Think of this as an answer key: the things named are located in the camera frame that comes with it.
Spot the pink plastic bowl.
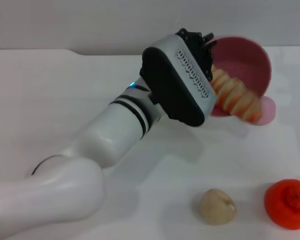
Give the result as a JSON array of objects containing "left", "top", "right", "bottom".
[{"left": 208, "top": 35, "right": 273, "bottom": 118}]

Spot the orange tangerine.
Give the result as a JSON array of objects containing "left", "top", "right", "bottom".
[{"left": 263, "top": 178, "right": 300, "bottom": 231}]

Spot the beige round bun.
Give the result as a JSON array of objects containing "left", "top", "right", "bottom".
[{"left": 198, "top": 188, "right": 238, "bottom": 226}]

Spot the pink round bun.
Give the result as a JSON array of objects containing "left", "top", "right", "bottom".
[{"left": 255, "top": 96, "right": 277, "bottom": 126}]

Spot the orange white striped bread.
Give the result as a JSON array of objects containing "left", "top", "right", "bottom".
[{"left": 210, "top": 63, "right": 264, "bottom": 124}]

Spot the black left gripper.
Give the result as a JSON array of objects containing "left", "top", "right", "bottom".
[{"left": 175, "top": 28, "right": 218, "bottom": 81}]

